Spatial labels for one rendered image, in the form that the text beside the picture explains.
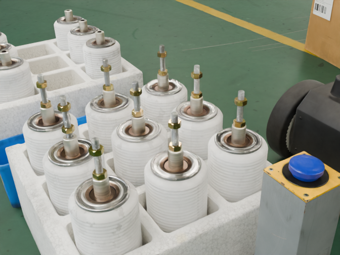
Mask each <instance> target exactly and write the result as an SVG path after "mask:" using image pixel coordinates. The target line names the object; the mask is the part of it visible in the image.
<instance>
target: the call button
mask: <svg viewBox="0 0 340 255"><path fill-rule="evenodd" d="M288 168H289V170H290V172H291V173H292V175H293V176H294V177H295V178H296V179H298V180H301V181H305V182H312V181H315V180H317V179H318V178H319V177H321V176H322V175H323V174H324V169H325V166H324V163H323V162H322V161H321V160H320V159H318V158H316V157H314V156H311V155H305V154H302V155H296V156H294V157H292V158H291V159H290V161H289V166H288Z"/></svg>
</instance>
